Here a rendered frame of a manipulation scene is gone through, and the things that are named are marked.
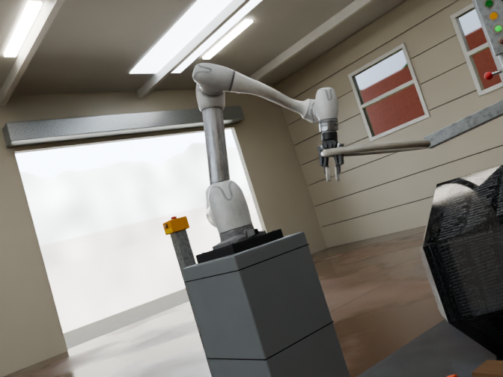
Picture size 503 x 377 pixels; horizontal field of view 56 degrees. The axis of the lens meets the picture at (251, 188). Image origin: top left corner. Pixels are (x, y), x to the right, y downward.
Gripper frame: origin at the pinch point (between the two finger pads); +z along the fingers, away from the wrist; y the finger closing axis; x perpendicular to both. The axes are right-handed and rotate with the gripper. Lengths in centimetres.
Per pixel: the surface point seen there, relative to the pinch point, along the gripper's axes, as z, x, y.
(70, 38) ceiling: -208, 139, -459
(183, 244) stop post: 36, -6, -105
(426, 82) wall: -148, 661, -183
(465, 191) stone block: 12, 13, 56
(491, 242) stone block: 31, -4, 69
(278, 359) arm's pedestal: 68, -62, 7
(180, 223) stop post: 22, -6, -106
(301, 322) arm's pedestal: 58, -46, 7
